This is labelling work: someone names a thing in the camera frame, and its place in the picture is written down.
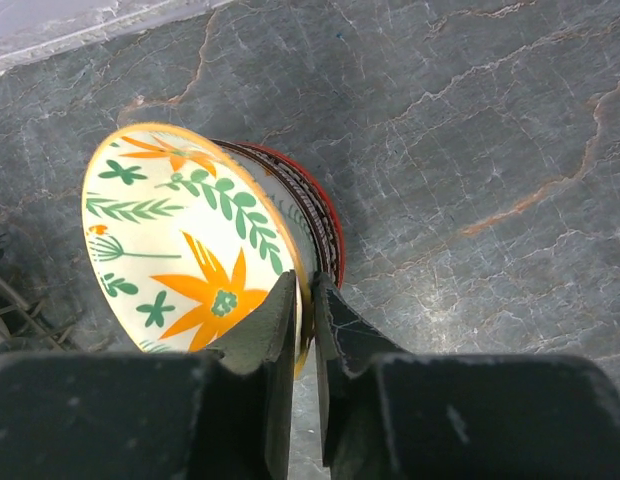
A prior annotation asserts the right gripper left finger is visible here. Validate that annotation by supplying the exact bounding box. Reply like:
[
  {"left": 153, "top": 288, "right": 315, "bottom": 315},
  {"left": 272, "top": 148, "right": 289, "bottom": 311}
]
[{"left": 204, "top": 271, "right": 296, "bottom": 479}]

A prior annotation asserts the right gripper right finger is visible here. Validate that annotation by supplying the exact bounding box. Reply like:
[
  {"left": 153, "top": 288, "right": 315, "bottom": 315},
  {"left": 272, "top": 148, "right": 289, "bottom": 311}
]
[{"left": 312, "top": 273, "right": 403, "bottom": 470}]

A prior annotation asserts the red patterned green bowl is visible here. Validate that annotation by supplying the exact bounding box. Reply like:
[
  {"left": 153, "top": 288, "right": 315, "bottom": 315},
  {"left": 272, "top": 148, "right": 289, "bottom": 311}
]
[{"left": 239, "top": 142, "right": 346, "bottom": 287}]

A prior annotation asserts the grey purple bowl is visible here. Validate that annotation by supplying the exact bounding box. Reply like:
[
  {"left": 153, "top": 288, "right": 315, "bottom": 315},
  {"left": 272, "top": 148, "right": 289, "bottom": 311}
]
[{"left": 215, "top": 140, "right": 336, "bottom": 283}]

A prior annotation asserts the yellow green floral bowl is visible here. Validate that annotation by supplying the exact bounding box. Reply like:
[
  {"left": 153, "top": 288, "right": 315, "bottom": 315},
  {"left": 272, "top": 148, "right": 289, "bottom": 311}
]
[{"left": 81, "top": 123, "right": 319, "bottom": 365}]

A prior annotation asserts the wire dish rack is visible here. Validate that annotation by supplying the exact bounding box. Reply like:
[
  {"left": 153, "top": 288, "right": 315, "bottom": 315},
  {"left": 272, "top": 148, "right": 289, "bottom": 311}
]
[{"left": 0, "top": 222, "right": 79, "bottom": 355}]

